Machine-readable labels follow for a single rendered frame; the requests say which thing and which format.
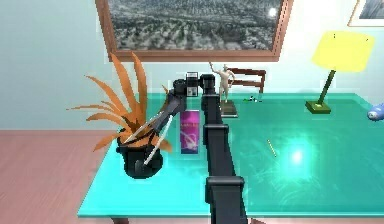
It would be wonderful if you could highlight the blue and white round object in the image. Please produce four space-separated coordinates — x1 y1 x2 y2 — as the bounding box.
367 102 384 122

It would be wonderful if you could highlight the brown wooden chair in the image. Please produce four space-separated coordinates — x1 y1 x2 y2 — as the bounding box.
227 67 267 94

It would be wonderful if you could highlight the pink and red milk carton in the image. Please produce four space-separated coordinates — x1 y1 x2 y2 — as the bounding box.
179 109 201 155

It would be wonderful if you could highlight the large brown framed picture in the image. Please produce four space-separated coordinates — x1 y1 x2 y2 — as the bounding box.
95 0 295 63

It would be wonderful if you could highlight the turquoise glass table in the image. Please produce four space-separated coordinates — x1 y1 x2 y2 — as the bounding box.
76 92 384 224

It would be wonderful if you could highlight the yellow shade table lamp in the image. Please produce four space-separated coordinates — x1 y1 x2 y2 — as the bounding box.
305 30 376 115

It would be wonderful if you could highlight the yellow pencil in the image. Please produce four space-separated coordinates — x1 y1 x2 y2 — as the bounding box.
266 138 278 158

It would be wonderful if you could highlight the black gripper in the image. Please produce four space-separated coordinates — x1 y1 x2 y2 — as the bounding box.
123 78 189 166

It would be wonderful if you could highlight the orange plant in black pot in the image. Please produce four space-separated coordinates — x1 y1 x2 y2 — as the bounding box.
66 51 174 180

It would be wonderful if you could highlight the white human figure statue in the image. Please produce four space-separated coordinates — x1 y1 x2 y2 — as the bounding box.
208 61 239 119

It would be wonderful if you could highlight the small pale framed picture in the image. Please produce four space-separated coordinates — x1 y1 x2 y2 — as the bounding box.
347 0 384 28

